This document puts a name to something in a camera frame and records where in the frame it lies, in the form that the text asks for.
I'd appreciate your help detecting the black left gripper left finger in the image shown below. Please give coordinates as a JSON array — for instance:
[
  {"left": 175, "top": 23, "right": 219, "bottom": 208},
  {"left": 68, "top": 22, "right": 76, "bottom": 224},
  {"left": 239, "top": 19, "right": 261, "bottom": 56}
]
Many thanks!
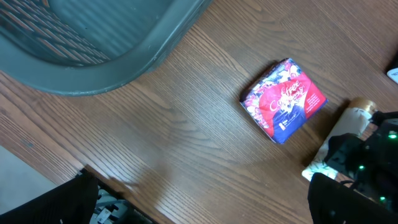
[{"left": 1, "top": 174, "right": 99, "bottom": 224}]

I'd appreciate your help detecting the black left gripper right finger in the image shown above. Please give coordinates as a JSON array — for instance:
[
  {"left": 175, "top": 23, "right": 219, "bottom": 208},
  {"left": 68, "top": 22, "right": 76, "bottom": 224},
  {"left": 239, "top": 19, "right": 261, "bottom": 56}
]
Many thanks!
[{"left": 308, "top": 173, "right": 397, "bottom": 224}]

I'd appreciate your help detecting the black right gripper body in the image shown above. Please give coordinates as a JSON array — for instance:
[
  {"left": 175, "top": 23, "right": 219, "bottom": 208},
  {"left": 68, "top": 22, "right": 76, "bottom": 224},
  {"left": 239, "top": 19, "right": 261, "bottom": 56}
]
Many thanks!
[{"left": 324, "top": 111, "right": 397, "bottom": 212}]

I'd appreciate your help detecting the white tube gold cap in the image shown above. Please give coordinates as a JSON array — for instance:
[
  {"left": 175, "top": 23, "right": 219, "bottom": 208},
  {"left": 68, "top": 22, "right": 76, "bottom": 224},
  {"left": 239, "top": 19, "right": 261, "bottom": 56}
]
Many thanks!
[{"left": 302, "top": 97, "right": 377, "bottom": 181}]

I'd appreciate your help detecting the purple red snack pack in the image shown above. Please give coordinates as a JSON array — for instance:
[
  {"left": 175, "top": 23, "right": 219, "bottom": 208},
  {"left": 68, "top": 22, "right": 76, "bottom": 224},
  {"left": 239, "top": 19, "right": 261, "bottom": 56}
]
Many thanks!
[{"left": 239, "top": 58, "right": 328, "bottom": 144}]

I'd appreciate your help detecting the white barcode scanner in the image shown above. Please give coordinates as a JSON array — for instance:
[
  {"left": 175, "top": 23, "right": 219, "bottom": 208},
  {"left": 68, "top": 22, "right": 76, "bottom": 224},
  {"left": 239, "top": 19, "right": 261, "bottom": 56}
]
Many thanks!
[{"left": 386, "top": 59, "right": 398, "bottom": 83}]

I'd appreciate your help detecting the dark grey plastic basket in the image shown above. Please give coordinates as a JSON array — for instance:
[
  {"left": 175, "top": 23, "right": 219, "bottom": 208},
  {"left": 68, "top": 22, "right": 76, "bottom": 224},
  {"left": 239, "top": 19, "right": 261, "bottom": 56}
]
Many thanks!
[{"left": 1, "top": 0, "right": 211, "bottom": 96}]

